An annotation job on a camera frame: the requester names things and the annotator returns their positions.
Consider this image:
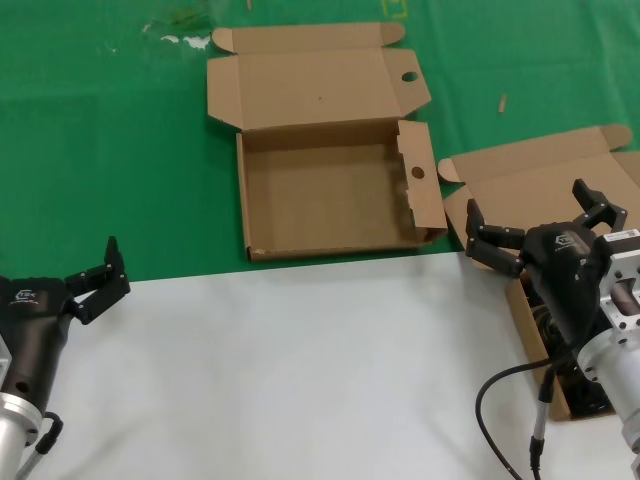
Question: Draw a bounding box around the green table cloth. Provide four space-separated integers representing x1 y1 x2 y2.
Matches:
0 0 640 284

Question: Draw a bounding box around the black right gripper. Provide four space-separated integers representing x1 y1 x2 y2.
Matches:
464 178 629 346

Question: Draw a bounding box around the white table cloth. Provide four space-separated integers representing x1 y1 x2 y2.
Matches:
0 249 640 480

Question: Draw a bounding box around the cardboard box with round holes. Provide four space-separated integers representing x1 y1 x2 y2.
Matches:
206 22 449 263

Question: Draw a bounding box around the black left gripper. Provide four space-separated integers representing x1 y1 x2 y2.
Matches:
0 236 132 404

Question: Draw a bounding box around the left arm cable with plug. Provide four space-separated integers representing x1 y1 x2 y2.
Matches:
9 409 65 480

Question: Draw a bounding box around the plain cardboard mailer box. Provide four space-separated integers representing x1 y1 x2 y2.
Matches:
437 124 640 422

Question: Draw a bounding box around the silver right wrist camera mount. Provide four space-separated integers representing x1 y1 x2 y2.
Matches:
597 227 640 334

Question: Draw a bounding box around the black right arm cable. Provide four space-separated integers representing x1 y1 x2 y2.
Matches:
474 355 584 480

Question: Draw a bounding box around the silver-plug right arm cable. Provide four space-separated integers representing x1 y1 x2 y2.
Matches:
528 364 562 480

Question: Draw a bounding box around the black power cable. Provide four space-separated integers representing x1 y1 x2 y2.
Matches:
522 273 569 359

